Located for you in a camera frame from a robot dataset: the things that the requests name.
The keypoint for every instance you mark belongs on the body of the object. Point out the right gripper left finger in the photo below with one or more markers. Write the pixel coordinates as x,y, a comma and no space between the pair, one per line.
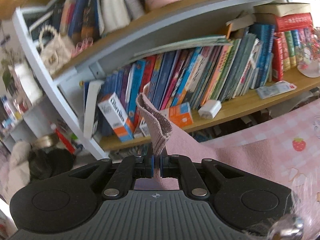
127,172

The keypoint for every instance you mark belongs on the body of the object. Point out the colourful figurine decoration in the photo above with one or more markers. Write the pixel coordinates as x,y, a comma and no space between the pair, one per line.
308,52

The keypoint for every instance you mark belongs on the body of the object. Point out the cream white garment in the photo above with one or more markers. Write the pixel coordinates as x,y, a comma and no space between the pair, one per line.
15,171

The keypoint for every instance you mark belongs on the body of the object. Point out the red tassel ornament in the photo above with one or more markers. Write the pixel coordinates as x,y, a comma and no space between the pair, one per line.
63,139

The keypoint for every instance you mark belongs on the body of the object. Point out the white quilted handbag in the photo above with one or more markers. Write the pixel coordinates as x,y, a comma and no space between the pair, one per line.
58,50

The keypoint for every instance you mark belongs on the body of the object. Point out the white charger block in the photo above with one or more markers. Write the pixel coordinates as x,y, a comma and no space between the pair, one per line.
210,109

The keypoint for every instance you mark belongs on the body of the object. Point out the red dictionaries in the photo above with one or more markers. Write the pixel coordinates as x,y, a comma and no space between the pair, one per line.
286,45

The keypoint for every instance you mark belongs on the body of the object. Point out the row of colourful books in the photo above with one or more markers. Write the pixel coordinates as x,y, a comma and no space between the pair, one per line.
220,72

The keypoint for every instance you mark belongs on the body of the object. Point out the white orange medicine box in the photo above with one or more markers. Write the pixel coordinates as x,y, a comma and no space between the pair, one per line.
117,118

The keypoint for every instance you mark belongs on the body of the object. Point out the pink checkered tablecloth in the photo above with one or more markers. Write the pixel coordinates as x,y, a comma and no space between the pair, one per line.
282,149

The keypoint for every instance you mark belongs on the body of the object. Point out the wooden white bookshelf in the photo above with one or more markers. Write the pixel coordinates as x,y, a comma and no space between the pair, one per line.
174,22

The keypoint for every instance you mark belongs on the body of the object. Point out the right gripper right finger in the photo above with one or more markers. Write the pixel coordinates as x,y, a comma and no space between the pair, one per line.
183,169

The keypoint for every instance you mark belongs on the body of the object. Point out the brass bowl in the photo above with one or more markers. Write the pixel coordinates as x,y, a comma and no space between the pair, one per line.
46,141

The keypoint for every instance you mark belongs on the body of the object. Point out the flat orange white box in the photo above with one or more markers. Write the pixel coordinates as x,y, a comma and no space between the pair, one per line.
180,115

